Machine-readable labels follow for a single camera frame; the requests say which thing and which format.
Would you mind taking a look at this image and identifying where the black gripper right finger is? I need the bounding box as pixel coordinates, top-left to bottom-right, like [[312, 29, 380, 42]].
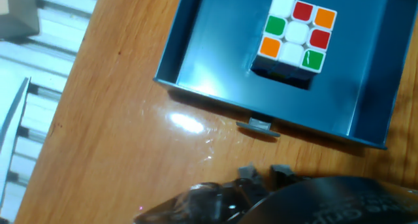
[[270, 164, 311, 191]]

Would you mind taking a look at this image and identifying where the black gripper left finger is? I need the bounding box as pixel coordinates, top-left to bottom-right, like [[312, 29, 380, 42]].
[[225, 163, 270, 215]]

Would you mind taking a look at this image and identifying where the blue-grey sliding drawer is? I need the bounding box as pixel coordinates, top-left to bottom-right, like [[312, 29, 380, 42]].
[[153, 0, 418, 150]]

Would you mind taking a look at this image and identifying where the white Rubik's cube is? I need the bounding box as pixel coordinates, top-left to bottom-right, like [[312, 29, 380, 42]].
[[250, 0, 338, 90]]

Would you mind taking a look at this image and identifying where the glossy wooden board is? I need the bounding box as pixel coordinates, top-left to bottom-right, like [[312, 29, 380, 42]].
[[14, 0, 418, 224]]

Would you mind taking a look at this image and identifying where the white paper stack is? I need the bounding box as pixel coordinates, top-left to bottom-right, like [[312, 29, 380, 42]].
[[0, 76, 32, 220]]

